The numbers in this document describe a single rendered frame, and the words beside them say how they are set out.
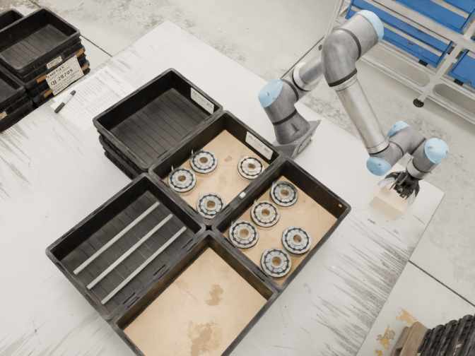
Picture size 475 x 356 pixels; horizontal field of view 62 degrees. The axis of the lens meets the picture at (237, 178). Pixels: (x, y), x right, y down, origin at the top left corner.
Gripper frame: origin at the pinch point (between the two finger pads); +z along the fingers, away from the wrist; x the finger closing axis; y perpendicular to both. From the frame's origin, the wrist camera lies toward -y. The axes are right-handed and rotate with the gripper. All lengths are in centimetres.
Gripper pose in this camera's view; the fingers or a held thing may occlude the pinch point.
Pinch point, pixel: (394, 192)
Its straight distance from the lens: 173.6
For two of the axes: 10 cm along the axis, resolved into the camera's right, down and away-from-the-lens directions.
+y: -5.8, 6.7, -4.6
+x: 8.1, 5.4, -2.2
